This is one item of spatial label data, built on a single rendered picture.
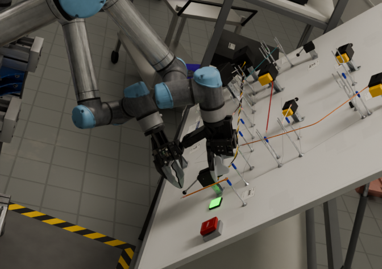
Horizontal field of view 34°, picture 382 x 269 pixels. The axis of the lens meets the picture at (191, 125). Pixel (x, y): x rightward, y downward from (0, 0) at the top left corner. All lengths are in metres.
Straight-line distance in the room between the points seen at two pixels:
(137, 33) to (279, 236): 1.03
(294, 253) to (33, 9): 1.32
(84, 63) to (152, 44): 0.25
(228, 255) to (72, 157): 1.81
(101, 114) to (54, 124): 2.13
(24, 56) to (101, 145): 1.68
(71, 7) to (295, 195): 0.78
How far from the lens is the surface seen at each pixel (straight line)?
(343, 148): 1.81
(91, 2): 1.64
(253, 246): 2.34
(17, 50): 2.43
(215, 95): 1.77
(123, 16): 1.81
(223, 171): 1.89
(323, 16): 2.78
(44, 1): 1.68
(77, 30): 2.00
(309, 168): 1.82
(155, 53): 1.85
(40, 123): 4.09
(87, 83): 1.97
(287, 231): 2.49
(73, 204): 3.50
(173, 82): 1.79
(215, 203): 1.94
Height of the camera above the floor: 2.19
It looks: 29 degrees down
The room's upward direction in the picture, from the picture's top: 20 degrees clockwise
